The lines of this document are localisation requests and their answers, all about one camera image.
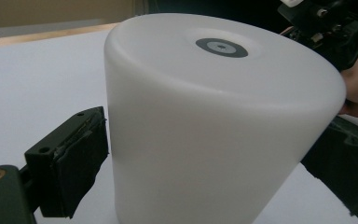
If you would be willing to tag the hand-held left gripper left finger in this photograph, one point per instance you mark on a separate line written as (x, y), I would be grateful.
(74, 161)

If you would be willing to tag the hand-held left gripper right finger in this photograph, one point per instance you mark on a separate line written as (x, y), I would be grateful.
(351, 168)

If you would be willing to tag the white cylindrical lamp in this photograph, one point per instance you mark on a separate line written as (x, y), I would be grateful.
(205, 130)

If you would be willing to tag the white table mat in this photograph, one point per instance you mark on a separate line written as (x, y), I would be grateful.
(37, 90)

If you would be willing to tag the wooden table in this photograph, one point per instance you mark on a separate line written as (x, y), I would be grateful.
(28, 36)

